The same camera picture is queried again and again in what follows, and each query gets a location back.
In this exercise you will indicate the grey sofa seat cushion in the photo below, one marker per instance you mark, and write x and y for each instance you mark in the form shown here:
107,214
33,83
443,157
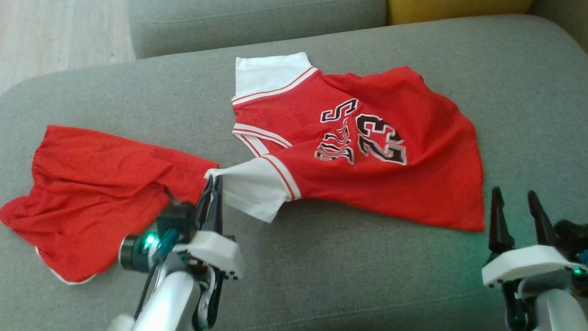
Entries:
321,257

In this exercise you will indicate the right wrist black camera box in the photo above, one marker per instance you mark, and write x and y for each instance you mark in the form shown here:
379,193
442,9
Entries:
572,234

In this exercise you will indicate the yellow sofa pillow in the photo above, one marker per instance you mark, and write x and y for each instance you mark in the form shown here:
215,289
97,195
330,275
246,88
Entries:
459,9

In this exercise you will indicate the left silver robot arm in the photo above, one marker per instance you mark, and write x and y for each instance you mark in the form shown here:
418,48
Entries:
170,299

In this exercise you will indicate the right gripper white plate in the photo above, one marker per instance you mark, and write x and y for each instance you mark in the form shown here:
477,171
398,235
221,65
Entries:
528,264

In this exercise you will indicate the red white basketball jersey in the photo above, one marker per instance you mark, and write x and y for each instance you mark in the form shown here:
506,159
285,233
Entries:
376,184

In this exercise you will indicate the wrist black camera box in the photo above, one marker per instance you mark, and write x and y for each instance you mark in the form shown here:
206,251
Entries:
572,234
177,220

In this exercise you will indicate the grey sofa back cushion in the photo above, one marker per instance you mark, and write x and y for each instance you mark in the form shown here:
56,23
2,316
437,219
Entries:
257,23

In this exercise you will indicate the red basketball shorts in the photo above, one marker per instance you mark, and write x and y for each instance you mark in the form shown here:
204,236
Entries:
92,193

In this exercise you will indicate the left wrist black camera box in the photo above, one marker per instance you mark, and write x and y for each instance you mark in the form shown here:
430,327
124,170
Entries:
177,220

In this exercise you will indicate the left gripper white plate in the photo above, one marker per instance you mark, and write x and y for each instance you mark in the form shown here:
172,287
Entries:
216,253

